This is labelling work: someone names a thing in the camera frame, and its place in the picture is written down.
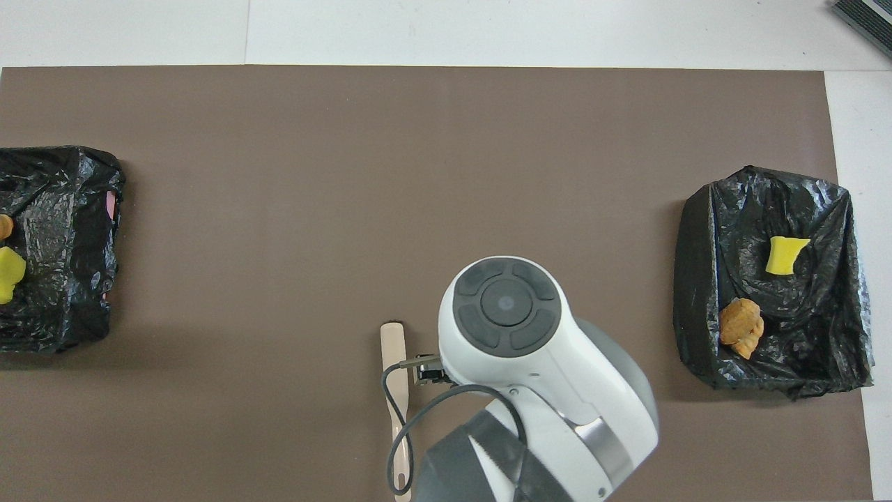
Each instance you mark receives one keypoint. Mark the brown table mat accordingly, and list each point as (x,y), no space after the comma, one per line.
(279,174)

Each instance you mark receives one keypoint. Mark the brown toy bread roll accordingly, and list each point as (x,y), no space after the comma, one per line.
(740,326)

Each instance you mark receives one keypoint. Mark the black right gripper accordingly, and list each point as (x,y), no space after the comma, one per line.
(437,373)

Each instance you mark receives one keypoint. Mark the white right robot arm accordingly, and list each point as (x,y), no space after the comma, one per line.
(543,362)

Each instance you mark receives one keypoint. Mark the dark grey ribbed device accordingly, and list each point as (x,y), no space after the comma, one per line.
(867,17)

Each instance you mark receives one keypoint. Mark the black-bagged trash bin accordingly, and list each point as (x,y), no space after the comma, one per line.
(70,300)
(822,328)

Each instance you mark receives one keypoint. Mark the yellow sponge piece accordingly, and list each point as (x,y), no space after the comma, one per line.
(8,272)
(784,256)

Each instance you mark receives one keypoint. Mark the beige brush with black bristles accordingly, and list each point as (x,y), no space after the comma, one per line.
(393,345)

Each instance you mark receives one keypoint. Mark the striped toy croissant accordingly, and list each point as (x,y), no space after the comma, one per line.
(4,226)

